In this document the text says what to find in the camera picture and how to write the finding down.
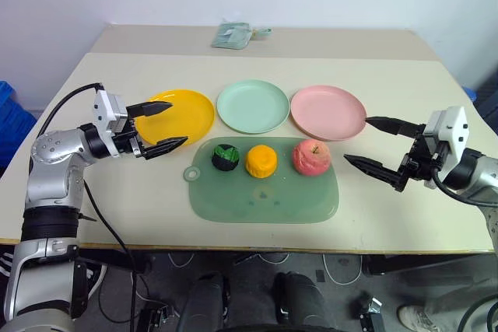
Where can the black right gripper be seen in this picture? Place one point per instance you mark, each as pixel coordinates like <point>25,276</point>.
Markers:
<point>419,159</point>

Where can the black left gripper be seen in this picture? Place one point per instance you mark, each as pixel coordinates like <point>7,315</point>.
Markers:
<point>125,142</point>

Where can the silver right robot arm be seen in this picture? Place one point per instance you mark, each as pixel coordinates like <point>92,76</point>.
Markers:
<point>481,176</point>

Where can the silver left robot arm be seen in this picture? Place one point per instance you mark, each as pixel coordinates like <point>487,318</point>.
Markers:
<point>50,176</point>

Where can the yellow plate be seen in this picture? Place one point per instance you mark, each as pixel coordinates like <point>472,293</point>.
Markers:
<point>188,114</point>

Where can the pink plate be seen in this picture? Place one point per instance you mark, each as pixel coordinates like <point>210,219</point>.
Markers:
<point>327,112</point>

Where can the dark green avocado toy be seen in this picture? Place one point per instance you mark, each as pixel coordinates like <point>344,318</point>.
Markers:
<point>225,158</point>

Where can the mint green plate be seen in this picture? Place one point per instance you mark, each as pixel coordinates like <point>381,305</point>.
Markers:
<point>253,106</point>

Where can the orange toy fruit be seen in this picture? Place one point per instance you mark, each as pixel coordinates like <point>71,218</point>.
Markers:
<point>261,161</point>

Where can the red toy apple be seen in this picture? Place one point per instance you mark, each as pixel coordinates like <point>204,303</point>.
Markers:
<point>311,158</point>

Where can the teal fabric pouch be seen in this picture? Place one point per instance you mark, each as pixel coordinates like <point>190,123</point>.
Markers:
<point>231,35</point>

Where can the translucent green cutting mat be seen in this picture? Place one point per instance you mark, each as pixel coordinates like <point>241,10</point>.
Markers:
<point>264,200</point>

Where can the blue plastic crate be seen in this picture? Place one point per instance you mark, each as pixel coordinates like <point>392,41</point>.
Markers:
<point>13,118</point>

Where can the dark rounded shape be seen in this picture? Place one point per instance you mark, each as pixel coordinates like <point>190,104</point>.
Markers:
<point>299,301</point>
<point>206,301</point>

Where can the white shoe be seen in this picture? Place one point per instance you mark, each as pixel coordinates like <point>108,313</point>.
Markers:
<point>416,318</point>

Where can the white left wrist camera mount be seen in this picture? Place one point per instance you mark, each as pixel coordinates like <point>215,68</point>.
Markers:
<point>107,108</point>

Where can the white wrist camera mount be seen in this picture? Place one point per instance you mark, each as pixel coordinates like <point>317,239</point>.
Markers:
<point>107,108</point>
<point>452,126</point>

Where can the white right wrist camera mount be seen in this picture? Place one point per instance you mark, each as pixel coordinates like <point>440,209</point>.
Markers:
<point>452,126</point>

